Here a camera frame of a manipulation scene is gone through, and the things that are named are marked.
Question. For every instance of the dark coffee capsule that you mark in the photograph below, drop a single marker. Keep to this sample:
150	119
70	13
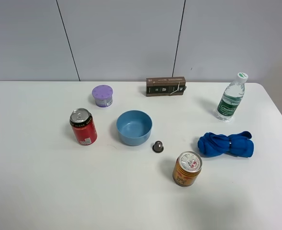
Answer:
158	147

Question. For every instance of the blue plastic bowl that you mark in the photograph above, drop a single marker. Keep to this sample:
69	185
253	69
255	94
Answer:
134	127

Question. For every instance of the blue rolled cloth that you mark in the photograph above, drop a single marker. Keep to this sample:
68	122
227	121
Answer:
239	145

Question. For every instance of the clear water bottle green label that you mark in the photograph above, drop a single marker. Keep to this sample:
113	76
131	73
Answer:
231	98

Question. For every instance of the gold energy drink can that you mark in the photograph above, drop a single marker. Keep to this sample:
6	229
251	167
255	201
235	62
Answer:
187	168

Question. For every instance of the dark brown capsule box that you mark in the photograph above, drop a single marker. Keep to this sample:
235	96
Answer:
168	86

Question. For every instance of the purple lidded round container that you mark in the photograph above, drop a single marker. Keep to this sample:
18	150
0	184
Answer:
103	95

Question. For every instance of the red soda can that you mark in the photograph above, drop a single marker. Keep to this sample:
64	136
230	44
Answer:
82	123

